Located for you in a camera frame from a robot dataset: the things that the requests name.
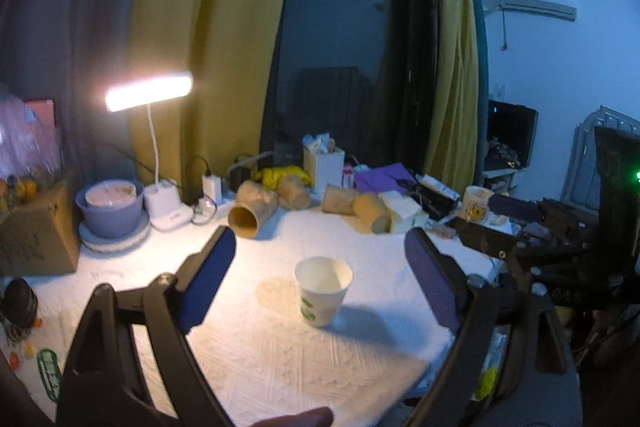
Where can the white paper cup green print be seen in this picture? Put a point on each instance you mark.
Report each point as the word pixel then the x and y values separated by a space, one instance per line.
pixel 322 294

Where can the cardboard box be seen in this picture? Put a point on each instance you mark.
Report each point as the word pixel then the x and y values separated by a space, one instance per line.
pixel 35 237

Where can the pink box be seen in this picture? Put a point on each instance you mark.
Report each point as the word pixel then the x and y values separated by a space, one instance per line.
pixel 41 119

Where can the yellow cloth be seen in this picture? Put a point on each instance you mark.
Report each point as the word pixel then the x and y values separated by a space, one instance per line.
pixel 272 177

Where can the white folding rack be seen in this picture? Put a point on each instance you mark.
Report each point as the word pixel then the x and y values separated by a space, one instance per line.
pixel 582 157

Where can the pale blue plate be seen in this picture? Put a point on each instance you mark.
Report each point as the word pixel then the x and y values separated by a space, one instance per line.
pixel 115 241

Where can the white textured table towel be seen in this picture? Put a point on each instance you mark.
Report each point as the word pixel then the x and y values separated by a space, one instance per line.
pixel 280 347

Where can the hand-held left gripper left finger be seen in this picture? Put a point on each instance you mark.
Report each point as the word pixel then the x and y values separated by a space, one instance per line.
pixel 210 279

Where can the yellow curtain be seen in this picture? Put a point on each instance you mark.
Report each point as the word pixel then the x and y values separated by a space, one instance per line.
pixel 457 57
pixel 210 37

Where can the dark glass door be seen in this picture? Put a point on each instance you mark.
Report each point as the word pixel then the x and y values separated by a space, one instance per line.
pixel 350 47

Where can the person's left hand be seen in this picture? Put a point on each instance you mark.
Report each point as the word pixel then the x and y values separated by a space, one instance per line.
pixel 295 418

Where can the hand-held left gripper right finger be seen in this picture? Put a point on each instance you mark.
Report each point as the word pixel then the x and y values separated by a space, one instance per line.
pixel 432 282

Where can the dark oval object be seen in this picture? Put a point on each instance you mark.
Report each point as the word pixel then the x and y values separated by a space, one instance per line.
pixel 20 304

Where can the purple cloth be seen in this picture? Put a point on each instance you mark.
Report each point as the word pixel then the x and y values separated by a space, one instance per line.
pixel 382 178

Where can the dark monitor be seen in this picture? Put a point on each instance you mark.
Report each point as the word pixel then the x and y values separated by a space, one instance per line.
pixel 511 134

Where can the clear plastic bag of fruit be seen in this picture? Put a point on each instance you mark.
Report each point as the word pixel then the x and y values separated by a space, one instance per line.
pixel 25 157

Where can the blue-grey curtain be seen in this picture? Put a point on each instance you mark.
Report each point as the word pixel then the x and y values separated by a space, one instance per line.
pixel 65 32

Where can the white ribbed container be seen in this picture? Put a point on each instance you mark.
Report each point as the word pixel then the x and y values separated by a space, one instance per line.
pixel 324 167

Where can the blue bowl with lid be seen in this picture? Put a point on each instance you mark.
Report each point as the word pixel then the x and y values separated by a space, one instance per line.
pixel 110 209

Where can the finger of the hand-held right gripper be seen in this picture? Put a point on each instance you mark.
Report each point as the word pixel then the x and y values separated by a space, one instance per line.
pixel 515 209
pixel 500 243

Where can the white power adapter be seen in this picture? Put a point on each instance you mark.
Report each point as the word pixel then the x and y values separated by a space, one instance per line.
pixel 212 187

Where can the white air conditioner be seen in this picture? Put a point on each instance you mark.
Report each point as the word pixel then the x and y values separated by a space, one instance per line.
pixel 530 8

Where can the green label packet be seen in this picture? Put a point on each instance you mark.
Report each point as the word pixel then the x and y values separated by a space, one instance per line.
pixel 50 374

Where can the white desk lamp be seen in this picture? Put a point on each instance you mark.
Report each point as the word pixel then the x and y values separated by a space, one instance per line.
pixel 160 187

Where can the black power adapter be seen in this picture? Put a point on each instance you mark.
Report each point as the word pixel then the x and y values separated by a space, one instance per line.
pixel 242 172

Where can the tan bamboo cup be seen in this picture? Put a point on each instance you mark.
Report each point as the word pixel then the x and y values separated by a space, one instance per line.
pixel 340 201
pixel 293 193
pixel 252 209
pixel 372 213

